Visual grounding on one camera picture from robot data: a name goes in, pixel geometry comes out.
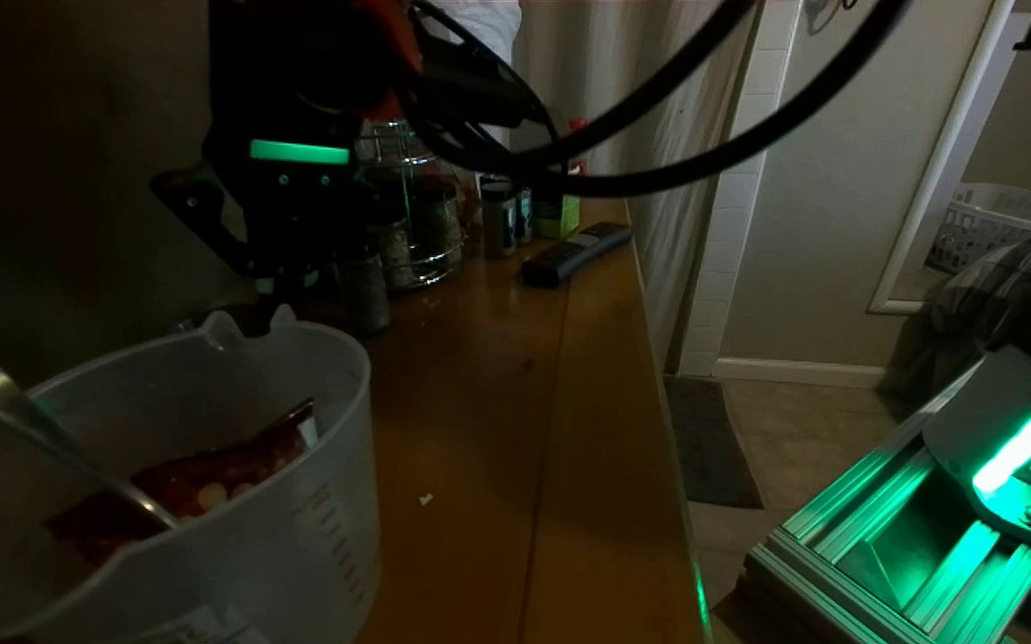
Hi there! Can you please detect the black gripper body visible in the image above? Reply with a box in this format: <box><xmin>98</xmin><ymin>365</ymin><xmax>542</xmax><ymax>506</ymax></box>
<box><xmin>203</xmin><ymin>119</ymin><xmax>372</xmax><ymax>293</ymax></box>

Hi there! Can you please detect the small dark spice bottle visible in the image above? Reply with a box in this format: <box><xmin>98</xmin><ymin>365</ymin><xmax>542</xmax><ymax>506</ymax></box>
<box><xmin>342</xmin><ymin>254</ymin><xmax>393</xmax><ymax>341</ymax></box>

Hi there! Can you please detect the dark spice jar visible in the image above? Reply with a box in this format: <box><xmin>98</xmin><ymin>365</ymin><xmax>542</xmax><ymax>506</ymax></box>
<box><xmin>477</xmin><ymin>175</ymin><xmax>521</xmax><ymax>262</ymax></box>
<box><xmin>512</xmin><ymin>184</ymin><xmax>542</xmax><ymax>243</ymax></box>

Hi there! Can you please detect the green cardboard box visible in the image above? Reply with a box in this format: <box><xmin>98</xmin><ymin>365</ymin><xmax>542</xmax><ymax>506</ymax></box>
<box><xmin>533</xmin><ymin>175</ymin><xmax>588</xmax><ymax>243</ymax></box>

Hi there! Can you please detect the black remote control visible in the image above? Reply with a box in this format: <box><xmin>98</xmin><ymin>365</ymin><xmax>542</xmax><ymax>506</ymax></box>
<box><xmin>521</xmin><ymin>219</ymin><xmax>638</xmax><ymax>289</ymax></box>

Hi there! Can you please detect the wooden dresser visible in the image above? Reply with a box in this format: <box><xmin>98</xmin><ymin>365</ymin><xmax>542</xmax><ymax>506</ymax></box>
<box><xmin>178</xmin><ymin>192</ymin><xmax>717</xmax><ymax>644</ymax></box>

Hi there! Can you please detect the metal spoon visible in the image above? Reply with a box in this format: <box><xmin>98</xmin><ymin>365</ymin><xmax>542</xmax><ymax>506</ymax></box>
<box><xmin>0</xmin><ymin>345</ymin><xmax>178</xmax><ymax>535</ymax></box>

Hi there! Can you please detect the clear plastic measuring cup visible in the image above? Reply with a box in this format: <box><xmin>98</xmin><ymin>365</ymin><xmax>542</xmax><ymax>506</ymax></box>
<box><xmin>0</xmin><ymin>299</ymin><xmax>385</xmax><ymax>644</ymax></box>

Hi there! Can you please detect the dark floor mat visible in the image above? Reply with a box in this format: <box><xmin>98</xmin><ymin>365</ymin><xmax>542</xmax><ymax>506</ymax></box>
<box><xmin>663</xmin><ymin>374</ymin><xmax>770</xmax><ymax>514</ymax></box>

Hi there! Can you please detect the white baseboard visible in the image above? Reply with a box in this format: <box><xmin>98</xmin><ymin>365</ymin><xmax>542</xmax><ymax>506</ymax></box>
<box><xmin>714</xmin><ymin>352</ymin><xmax>891</xmax><ymax>391</ymax></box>

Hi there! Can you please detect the white framed doorway trim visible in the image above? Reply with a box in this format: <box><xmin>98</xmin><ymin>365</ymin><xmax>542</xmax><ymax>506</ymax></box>
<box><xmin>866</xmin><ymin>0</ymin><xmax>1026</xmax><ymax>318</ymax></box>

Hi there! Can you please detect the grey plaid blanket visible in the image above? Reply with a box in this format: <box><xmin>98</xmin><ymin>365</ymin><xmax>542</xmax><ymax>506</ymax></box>
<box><xmin>874</xmin><ymin>184</ymin><xmax>1031</xmax><ymax>421</ymax></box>

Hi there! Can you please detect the wire spice rack with jars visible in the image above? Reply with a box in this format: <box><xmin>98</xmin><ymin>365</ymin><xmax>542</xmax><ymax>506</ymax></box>
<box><xmin>353</xmin><ymin>110</ymin><xmax>448</xmax><ymax>171</ymax></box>

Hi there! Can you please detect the white door frame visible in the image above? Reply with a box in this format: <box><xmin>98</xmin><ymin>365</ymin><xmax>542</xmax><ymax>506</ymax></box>
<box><xmin>674</xmin><ymin>0</ymin><xmax>810</xmax><ymax>379</ymax></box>

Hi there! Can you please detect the aluminium profile robot base frame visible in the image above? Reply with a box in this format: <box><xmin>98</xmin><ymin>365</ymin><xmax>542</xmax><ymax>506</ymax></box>
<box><xmin>740</xmin><ymin>355</ymin><xmax>1031</xmax><ymax>644</ymax></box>

